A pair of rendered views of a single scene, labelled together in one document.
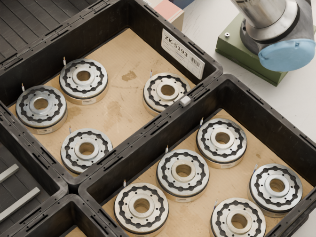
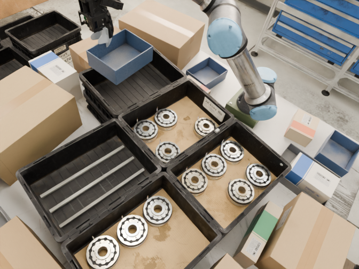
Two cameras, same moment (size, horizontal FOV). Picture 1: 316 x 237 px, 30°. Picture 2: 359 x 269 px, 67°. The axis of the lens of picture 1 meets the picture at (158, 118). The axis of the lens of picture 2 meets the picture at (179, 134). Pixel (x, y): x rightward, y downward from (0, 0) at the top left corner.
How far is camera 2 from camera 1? 0.15 m
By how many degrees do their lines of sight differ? 3
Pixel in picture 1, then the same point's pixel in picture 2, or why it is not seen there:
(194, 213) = (219, 185)
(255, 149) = (247, 156)
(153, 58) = (198, 110)
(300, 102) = (263, 136)
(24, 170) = (137, 159)
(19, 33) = (134, 95)
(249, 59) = (241, 115)
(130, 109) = (187, 134)
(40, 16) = (144, 88)
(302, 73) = (264, 123)
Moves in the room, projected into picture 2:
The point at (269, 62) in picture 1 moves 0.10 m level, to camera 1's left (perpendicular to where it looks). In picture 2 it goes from (255, 116) to (232, 111)
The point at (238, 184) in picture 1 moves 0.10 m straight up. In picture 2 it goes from (239, 172) to (247, 160)
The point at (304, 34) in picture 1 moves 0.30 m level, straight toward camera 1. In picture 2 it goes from (273, 103) to (254, 155)
